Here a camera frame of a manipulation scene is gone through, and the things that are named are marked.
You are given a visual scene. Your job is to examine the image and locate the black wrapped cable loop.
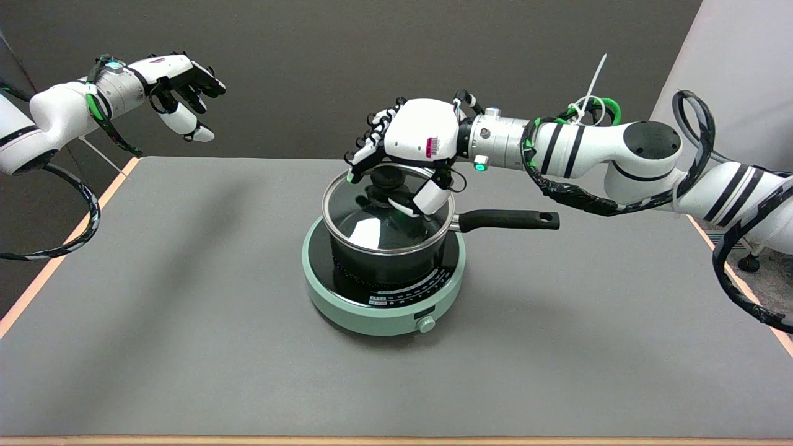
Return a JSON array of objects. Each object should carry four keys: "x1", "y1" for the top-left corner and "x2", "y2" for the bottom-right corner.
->
[{"x1": 0, "y1": 162, "x2": 101, "y2": 261}]

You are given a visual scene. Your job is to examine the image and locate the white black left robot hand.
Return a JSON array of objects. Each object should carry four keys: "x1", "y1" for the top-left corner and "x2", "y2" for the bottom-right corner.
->
[{"x1": 128, "y1": 51, "x2": 227, "y2": 143}]

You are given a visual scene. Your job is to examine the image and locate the green round induction cooker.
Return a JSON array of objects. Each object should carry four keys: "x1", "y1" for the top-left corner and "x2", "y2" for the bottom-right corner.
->
[{"x1": 302, "y1": 214, "x2": 467, "y2": 337}]

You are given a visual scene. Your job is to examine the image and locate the glass pot lid black knob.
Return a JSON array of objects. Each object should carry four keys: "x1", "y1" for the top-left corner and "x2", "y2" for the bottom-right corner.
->
[{"x1": 322, "y1": 164, "x2": 457, "y2": 256}]

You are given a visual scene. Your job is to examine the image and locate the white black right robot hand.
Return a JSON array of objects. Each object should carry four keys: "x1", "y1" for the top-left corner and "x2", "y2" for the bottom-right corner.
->
[{"x1": 345, "y1": 96, "x2": 471, "y2": 218}]

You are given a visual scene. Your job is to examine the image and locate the grey table mat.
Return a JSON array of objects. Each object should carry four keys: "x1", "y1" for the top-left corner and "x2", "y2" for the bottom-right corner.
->
[{"x1": 0, "y1": 156, "x2": 793, "y2": 439}]

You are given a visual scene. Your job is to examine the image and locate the black saucepan with handle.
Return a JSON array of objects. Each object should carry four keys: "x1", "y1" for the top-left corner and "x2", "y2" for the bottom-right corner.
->
[{"x1": 322, "y1": 167, "x2": 561, "y2": 287}]

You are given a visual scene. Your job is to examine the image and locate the black green wrist cable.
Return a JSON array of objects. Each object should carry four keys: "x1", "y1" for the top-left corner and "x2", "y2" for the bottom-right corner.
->
[{"x1": 85, "y1": 55, "x2": 144, "y2": 157}]

